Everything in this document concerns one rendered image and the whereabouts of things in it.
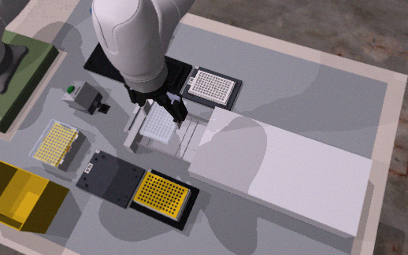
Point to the yellow waste bin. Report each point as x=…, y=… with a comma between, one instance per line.
x=19, y=206

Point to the grey bench mat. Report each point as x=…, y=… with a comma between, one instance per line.
x=326, y=104

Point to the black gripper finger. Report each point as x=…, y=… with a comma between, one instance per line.
x=145, y=107
x=175, y=106

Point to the black multiwell plate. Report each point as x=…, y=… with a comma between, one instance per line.
x=174, y=73

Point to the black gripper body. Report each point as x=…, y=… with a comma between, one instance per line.
x=160, y=93

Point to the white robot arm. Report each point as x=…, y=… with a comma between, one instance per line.
x=134, y=34

